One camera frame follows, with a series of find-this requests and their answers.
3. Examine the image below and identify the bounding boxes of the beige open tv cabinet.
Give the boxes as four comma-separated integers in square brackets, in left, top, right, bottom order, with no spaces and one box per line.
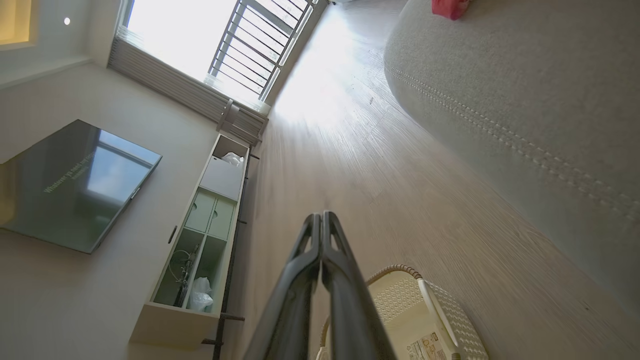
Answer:
[129,132,252,360]

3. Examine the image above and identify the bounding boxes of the window with metal railing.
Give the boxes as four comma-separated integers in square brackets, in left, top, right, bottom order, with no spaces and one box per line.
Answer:
[117,0,323,103]

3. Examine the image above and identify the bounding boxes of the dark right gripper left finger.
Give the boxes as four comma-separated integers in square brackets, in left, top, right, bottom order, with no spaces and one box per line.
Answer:
[242,212,322,360]

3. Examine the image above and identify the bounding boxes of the tangled cables in cabinet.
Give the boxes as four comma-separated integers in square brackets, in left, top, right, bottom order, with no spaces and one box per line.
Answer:
[167,244,201,307]

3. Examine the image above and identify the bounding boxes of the grey fabric sofa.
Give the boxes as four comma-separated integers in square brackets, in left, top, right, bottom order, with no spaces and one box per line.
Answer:
[383,0,640,321]

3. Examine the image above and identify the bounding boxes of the red cloth garment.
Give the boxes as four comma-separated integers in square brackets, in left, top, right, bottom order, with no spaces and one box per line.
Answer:
[431,0,471,21]

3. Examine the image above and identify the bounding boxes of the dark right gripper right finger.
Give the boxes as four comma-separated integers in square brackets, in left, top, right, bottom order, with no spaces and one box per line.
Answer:
[320,210,399,360]

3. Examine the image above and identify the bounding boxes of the printed paper basket sticker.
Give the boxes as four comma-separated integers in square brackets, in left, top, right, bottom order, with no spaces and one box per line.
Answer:
[404,332,449,360]

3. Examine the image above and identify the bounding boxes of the flat screen television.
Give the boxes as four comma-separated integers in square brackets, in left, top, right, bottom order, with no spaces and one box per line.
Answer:
[0,119,163,255]

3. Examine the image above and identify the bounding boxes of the beige perforated laundry basket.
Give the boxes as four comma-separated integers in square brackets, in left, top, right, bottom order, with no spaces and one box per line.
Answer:
[315,264,490,360]

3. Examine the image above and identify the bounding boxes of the large white plastic bag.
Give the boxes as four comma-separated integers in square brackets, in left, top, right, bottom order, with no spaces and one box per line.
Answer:
[189,276,215,313]

